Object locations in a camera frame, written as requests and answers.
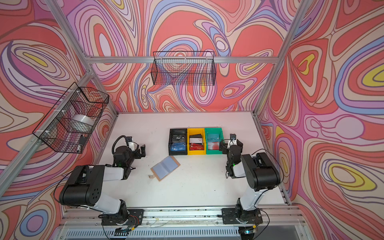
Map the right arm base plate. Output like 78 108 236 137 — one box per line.
218 208 263 226

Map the left wire basket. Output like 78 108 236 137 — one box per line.
33 83 110 154

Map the blue VIP credit card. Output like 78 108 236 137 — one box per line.
171 143 186 152

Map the back wire basket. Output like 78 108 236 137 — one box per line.
151 51 217 86

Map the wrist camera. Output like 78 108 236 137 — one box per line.
125 136 133 146
230 134 237 141

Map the black plastic bin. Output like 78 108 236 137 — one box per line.
168 129 188 156

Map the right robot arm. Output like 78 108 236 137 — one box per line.
218 134 282 226

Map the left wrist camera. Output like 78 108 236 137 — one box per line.
125 136 133 146

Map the tan leather card holder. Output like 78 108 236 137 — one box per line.
151 156 181 181

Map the yellow plastic bin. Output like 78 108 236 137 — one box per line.
187 128 207 155

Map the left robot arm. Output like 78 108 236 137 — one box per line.
58 135 146 228

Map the small black box in basket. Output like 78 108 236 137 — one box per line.
78 135 87 146

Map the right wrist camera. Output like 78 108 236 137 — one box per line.
230 134 237 141

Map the red credit card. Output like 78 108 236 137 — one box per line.
189 143 205 151

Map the white red circle card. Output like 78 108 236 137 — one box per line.
207 142 220 151

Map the teal VIP credit card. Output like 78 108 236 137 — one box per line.
207 133 221 142

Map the aluminium front rail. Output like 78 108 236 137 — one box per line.
53 205 312 240

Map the wire basket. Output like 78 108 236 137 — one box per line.
33 83 110 154
151 51 217 86

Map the green plastic bin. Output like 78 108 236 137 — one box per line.
205 128 224 155

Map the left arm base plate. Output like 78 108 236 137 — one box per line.
99 209 144 227

